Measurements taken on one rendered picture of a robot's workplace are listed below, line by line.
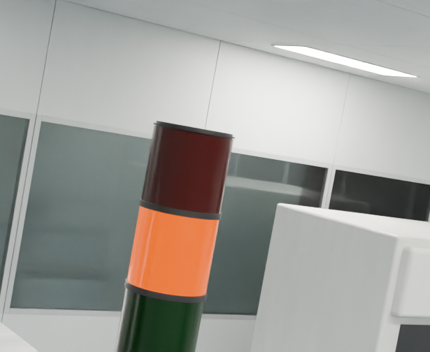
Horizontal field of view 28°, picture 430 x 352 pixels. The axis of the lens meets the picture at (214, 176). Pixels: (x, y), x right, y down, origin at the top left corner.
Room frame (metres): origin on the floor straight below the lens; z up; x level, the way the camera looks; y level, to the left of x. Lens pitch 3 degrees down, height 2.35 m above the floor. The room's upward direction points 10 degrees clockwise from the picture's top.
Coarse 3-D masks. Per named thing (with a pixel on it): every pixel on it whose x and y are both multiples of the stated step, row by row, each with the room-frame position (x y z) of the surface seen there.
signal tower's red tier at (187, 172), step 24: (168, 144) 0.51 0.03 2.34; (192, 144) 0.51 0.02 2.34; (216, 144) 0.51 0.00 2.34; (168, 168) 0.51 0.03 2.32; (192, 168) 0.51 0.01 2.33; (216, 168) 0.51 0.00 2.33; (144, 192) 0.52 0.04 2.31; (168, 192) 0.51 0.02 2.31; (192, 192) 0.51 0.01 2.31; (216, 192) 0.52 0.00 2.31
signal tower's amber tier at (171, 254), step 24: (144, 216) 0.52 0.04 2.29; (168, 216) 0.51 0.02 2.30; (144, 240) 0.51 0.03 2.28; (168, 240) 0.51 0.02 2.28; (192, 240) 0.51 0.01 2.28; (144, 264) 0.51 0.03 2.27; (168, 264) 0.51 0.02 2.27; (192, 264) 0.51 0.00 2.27; (144, 288) 0.51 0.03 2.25; (168, 288) 0.51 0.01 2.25; (192, 288) 0.51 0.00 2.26
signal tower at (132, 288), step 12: (192, 132) 0.51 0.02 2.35; (204, 132) 0.51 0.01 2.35; (216, 132) 0.51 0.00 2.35; (144, 204) 0.52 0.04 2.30; (192, 216) 0.51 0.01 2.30; (204, 216) 0.51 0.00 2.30; (216, 216) 0.52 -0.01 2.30; (132, 288) 0.51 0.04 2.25; (168, 300) 0.50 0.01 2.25; (180, 300) 0.51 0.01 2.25; (192, 300) 0.51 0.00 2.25; (204, 300) 0.52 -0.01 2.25
